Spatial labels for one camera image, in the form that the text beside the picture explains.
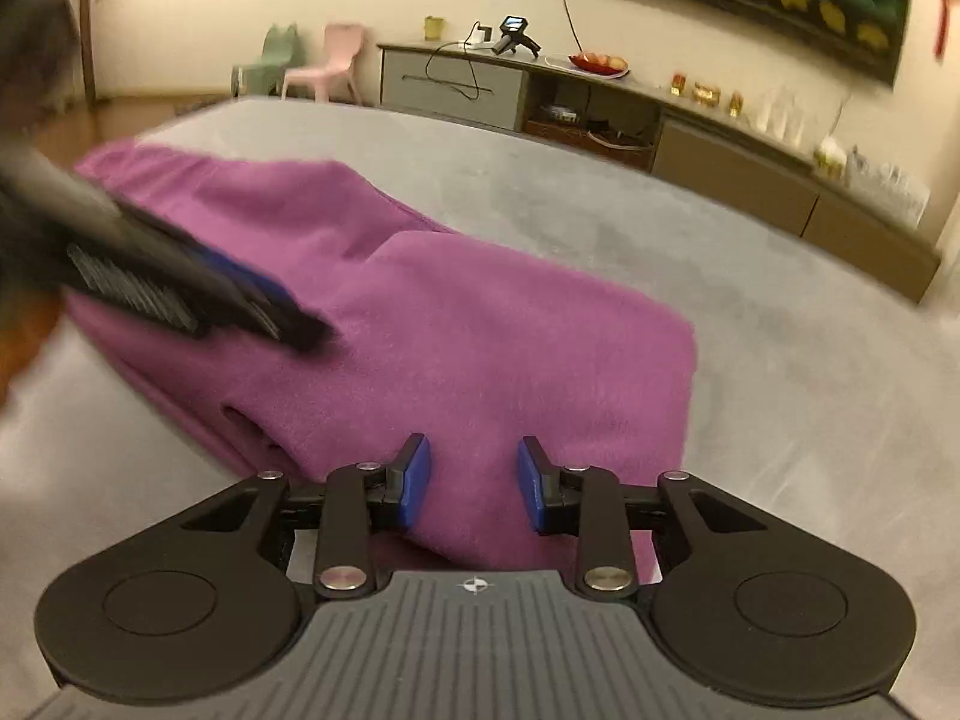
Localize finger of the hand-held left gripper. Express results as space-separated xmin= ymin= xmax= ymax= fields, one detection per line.
xmin=187 ymin=262 xmax=336 ymax=353
xmin=112 ymin=195 xmax=299 ymax=314

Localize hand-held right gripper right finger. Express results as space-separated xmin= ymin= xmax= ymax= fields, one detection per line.
xmin=517 ymin=435 xmax=770 ymax=599

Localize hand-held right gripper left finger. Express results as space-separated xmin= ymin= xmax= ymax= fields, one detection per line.
xmin=180 ymin=433 xmax=432 ymax=601

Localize purple pants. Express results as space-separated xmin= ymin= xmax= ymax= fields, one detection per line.
xmin=64 ymin=141 xmax=698 ymax=571

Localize green plastic chair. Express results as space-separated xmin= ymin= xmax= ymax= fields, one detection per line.
xmin=231 ymin=24 xmax=307 ymax=98

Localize pink plastic chair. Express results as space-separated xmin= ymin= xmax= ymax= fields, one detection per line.
xmin=281 ymin=22 xmax=368 ymax=106

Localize black device with screen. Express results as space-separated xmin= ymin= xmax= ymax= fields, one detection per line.
xmin=491 ymin=15 xmax=542 ymax=61

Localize long grey tv cabinet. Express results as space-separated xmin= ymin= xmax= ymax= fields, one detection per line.
xmin=377 ymin=40 xmax=942 ymax=306

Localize red fruit plate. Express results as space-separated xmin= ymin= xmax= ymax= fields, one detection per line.
xmin=568 ymin=52 xmax=631 ymax=80

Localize white and gold ornament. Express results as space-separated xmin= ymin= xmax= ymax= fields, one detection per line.
xmin=814 ymin=136 xmax=849 ymax=180

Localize clear glass bottles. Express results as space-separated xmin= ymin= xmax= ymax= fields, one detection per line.
xmin=756 ymin=86 xmax=808 ymax=145

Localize clear plastic packages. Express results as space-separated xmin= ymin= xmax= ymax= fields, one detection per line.
xmin=847 ymin=148 xmax=932 ymax=227

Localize brown door frame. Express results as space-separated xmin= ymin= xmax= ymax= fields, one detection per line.
xmin=71 ymin=0 xmax=100 ymax=104

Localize black cable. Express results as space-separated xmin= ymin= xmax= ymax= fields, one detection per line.
xmin=425 ymin=41 xmax=482 ymax=101

